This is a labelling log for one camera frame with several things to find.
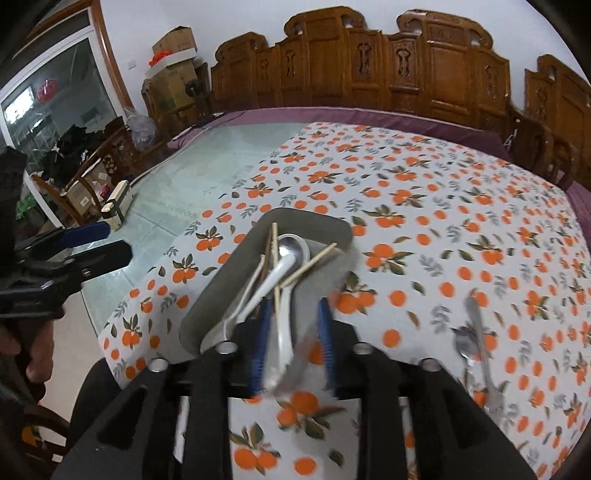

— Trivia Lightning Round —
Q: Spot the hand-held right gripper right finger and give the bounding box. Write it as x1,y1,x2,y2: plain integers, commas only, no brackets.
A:
316,298,539,480

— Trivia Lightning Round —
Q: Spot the pile of dark clothes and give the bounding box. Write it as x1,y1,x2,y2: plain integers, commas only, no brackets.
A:
41,124,109,172

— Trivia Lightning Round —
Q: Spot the grey rectangular utensil tray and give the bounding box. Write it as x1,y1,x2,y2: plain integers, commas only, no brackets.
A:
178,208,354,356

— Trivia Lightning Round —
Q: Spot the small metal spoon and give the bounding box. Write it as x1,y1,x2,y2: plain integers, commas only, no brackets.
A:
452,325,485,407

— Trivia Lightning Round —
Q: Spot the clear plastic bag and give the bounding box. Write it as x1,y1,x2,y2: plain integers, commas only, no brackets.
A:
126,107,161,149

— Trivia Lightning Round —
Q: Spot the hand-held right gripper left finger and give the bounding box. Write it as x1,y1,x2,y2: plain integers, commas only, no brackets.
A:
51,295,274,480

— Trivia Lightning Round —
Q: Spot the open cardboard box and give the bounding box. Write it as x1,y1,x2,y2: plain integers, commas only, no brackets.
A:
66,165,117,209

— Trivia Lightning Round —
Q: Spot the small brown cardboard box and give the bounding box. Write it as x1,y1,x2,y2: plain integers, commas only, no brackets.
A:
151,26,198,60

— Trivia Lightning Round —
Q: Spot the large round metal spoon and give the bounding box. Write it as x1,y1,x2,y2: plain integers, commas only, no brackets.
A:
276,234,311,274

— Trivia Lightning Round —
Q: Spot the black cable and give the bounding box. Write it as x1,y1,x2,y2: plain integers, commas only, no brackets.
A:
170,111,243,140

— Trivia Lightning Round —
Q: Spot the white box red print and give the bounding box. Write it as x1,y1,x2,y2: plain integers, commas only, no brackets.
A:
144,47,198,80

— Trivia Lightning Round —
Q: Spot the metal fork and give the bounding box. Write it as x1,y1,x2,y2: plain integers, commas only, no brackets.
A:
464,295,506,416

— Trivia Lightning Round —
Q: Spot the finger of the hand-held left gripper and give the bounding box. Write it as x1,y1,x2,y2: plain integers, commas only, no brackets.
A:
18,239,134,291
14,220,110,254

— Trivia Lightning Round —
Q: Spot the person's left hand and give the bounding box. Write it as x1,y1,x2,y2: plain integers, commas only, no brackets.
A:
0,318,55,384

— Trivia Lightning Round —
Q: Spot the orange fruit print tablecloth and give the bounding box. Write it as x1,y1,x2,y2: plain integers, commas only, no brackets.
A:
99,121,591,480

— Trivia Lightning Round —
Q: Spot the plain wooden chair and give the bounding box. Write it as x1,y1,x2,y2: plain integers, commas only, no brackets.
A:
30,173,100,229

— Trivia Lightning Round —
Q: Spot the carved wooden chair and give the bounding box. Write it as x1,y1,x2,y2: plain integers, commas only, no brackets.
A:
523,54,591,188
210,31,279,114
276,6,389,110
387,9,514,136

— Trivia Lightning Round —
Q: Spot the glass sliding door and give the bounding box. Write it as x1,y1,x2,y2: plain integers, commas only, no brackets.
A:
0,0,132,195

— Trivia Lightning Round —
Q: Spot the red hanging ornament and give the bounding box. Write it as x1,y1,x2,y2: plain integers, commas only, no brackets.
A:
36,78,62,103

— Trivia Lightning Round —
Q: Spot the cream rectangular device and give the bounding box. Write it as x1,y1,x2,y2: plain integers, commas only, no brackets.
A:
100,180,136,230

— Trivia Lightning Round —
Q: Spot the large brown cardboard box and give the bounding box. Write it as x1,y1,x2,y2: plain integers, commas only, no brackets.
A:
147,64,205,114

